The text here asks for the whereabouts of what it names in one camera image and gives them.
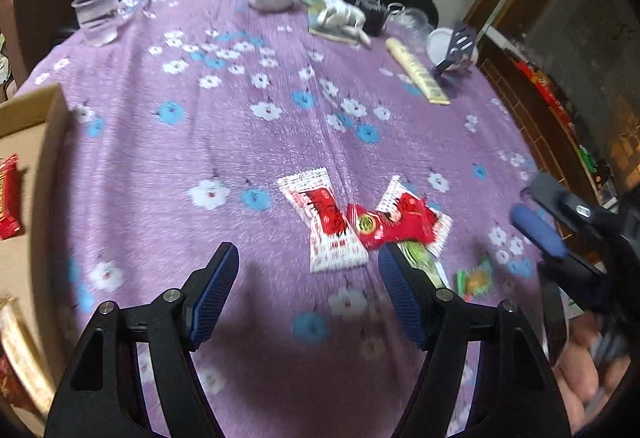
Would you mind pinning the white crumpled cloth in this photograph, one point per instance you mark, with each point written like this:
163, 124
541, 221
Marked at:
337, 20

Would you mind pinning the purple floral tablecloth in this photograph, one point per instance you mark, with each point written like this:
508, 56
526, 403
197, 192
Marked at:
183, 127

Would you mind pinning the white green snack packet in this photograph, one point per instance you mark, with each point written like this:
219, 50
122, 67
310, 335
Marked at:
422, 259

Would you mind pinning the cream tube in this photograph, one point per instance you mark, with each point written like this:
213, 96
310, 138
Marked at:
418, 74

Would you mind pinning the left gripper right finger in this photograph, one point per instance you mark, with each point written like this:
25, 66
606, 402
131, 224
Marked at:
515, 392

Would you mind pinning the small green yellow candy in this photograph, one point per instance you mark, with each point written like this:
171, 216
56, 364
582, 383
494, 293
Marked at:
475, 283

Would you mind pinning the person's right hand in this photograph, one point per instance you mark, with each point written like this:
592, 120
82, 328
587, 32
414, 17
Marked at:
584, 390

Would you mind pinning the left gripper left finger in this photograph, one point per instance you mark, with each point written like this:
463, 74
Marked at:
101, 393

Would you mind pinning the white red snack packet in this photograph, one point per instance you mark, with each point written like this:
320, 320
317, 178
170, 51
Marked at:
333, 243

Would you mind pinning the cardboard box tray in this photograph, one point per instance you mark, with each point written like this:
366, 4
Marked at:
32, 126

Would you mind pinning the yellow biscuit clear packet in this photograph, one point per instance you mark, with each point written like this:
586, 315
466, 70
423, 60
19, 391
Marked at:
24, 356

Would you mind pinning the red black sesame candy packet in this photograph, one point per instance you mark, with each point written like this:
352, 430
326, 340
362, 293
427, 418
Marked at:
10, 218

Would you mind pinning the white bowl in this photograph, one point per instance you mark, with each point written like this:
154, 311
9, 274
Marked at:
452, 47

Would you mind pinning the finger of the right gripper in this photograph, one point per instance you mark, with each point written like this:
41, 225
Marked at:
573, 274
567, 208

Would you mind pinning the clear plastic cup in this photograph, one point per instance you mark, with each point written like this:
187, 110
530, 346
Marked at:
97, 20

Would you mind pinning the red small snack packet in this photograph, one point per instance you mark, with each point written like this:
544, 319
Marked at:
376, 228

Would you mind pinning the black small container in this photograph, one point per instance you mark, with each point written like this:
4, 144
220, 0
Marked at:
376, 13

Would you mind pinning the clear glass jar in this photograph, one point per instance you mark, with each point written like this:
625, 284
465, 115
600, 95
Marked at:
412, 19

